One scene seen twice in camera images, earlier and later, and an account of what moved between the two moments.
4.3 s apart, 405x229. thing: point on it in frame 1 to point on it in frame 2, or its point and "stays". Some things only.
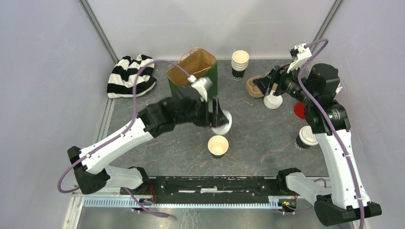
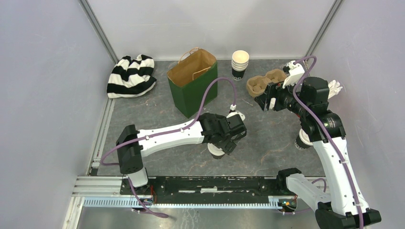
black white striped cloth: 131,77 stays
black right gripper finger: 263,83 to 263,100
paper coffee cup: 218,146 stays
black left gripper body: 200,115 to 227,145
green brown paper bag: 198,62 stays
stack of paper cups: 239,64 stays
